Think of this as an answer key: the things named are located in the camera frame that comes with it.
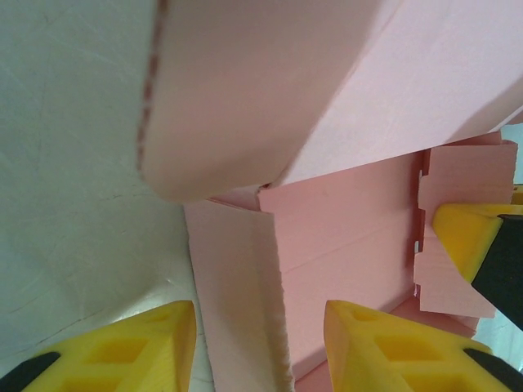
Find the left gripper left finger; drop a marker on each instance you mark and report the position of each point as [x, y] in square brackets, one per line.
[102, 359]

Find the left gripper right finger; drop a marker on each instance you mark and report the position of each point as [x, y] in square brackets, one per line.
[408, 359]

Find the pink paper box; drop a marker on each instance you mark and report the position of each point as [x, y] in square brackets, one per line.
[347, 245]

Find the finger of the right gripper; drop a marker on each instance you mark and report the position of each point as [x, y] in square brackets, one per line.
[518, 195]
[470, 237]

